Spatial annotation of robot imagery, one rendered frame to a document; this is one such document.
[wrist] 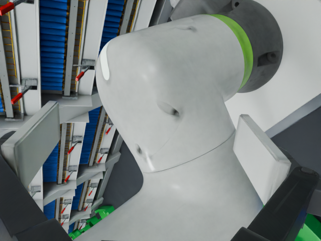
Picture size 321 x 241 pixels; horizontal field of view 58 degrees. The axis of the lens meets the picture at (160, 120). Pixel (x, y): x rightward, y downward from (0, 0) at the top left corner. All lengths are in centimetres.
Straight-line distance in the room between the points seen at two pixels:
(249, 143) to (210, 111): 13
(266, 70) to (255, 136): 28
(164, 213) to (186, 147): 7
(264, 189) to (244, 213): 18
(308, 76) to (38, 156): 38
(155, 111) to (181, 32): 10
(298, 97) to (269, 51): 9
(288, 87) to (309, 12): 11
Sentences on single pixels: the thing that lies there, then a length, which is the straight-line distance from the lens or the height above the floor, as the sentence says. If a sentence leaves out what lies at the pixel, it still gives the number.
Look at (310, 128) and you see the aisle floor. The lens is 94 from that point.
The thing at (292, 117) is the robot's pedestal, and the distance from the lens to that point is 60.
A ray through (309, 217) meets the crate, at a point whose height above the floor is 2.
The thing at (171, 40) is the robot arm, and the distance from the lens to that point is 32.
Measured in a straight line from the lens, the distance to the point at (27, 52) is 81.
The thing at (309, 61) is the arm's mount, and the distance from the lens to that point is 46.
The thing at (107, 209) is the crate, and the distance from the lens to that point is 231.
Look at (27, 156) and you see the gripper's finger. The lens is 17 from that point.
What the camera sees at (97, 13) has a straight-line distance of 85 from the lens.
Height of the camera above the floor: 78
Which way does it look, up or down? 36 degrees down
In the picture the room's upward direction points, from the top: 119 degrees counter-clockwise
